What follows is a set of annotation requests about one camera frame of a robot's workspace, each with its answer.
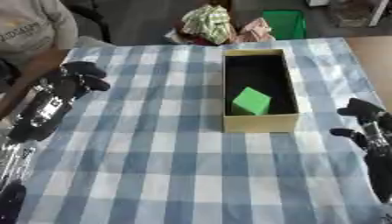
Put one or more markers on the white post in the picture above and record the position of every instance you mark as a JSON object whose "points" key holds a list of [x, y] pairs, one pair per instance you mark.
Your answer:
{"points": [[378, 13]]}

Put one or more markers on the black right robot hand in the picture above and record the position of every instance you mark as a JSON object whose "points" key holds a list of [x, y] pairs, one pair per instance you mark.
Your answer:
{"points": [[380, 172]]}

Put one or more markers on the person's forearm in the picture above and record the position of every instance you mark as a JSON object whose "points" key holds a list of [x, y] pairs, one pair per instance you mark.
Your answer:
{"points": [[35, 68]]}

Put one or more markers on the tan cardboard box black inside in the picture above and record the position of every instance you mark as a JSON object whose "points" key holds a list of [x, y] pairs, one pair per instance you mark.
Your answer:
{"points": [[260, 124]]}

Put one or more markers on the pink cloth bundle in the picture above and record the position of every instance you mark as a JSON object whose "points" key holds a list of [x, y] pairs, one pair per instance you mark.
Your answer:
{"points": [[255, 32]]}

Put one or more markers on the black chair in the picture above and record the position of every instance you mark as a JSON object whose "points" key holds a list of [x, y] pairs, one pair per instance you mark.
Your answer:
{"points": [[94, 20]]}

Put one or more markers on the green white checked cloth bundle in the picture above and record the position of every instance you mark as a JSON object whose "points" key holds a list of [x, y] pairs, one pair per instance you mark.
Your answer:
{"points": [[208, 23]]}

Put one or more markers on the green block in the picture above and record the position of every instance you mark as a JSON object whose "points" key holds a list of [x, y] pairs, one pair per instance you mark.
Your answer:
{"points": [[251, 102]]}

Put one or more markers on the person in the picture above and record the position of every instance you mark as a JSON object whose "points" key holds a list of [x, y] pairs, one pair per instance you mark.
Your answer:
{"points": [[30, 29]]}

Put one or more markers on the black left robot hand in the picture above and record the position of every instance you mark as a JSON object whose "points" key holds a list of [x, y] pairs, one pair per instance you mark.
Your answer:
{"points": [[69, 84]]}

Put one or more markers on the green bin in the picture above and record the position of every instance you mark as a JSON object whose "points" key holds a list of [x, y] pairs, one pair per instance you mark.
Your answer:
{"points": [[286, 24]]}

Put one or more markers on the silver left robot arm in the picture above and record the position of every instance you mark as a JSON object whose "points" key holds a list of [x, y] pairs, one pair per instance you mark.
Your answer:
{"points": [[15, 163]]}

